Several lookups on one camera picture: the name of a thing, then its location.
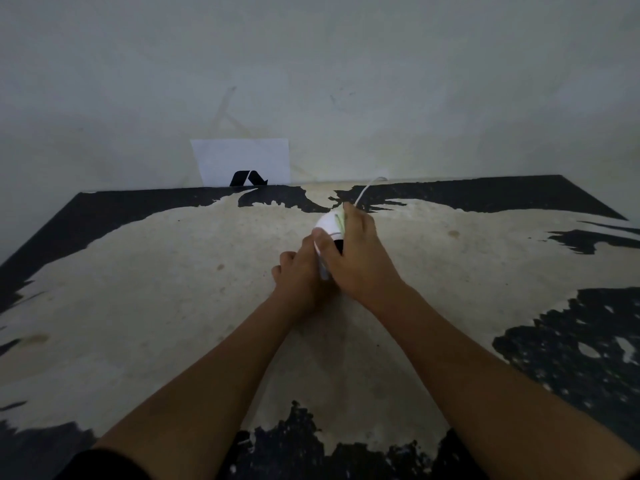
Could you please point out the white paper sheet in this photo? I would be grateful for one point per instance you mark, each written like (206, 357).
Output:
(240, 157)

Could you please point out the black tape piece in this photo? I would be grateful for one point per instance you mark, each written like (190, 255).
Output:
(243, 178)

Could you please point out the person's right hand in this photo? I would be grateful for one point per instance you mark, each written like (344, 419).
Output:
(362, 267)

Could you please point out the person's right forearm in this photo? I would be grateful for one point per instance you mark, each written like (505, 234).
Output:
(480, 394)

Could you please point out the person's left hand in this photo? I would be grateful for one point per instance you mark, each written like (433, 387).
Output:
(299, 284)

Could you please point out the person's right thumb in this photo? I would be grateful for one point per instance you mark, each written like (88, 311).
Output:
(325, 247)

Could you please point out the person's left thumb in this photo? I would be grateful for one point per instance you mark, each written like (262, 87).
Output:
(306, 250)

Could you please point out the white rounded device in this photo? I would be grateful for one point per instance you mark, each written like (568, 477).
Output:
(328, 225)

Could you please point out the person's left forearm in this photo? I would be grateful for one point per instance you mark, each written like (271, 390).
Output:
(210, 394)

